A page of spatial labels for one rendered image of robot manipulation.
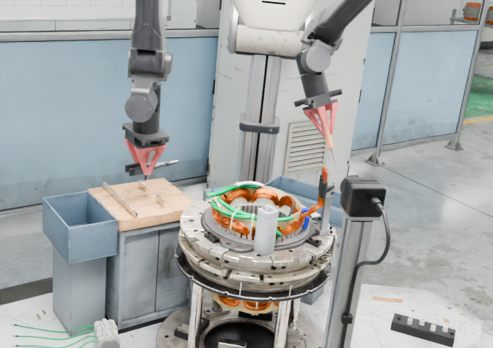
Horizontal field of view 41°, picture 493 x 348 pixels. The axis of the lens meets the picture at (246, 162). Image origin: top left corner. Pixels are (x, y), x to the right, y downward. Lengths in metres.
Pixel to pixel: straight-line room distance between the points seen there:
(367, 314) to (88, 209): 0.74
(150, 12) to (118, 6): 2.25
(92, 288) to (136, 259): 0.11
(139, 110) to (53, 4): 2.15
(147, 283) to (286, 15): 0.73
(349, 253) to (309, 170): 3.12
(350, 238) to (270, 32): 0.93
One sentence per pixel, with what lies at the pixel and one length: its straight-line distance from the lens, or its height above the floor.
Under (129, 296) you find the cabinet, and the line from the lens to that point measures 1.53.
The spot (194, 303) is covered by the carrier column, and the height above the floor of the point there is 0.94.
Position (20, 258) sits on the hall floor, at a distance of 3.50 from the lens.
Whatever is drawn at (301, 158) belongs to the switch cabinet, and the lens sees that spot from 3.88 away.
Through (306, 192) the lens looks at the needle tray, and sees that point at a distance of 1.71.
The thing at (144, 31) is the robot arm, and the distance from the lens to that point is 1.32.
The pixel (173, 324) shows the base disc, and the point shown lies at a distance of 1.56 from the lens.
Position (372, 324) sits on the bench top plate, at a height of 0.78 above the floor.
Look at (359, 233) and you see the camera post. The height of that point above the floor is 1.33.
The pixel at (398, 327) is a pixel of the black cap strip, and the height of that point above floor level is 0.79.
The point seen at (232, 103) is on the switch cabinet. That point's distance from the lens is 3.74.
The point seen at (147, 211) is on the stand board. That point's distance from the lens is 1.46.
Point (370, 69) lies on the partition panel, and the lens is 4.89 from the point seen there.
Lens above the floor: 1.69
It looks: 20 degrees down
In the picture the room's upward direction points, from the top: 6 degrees clockwise
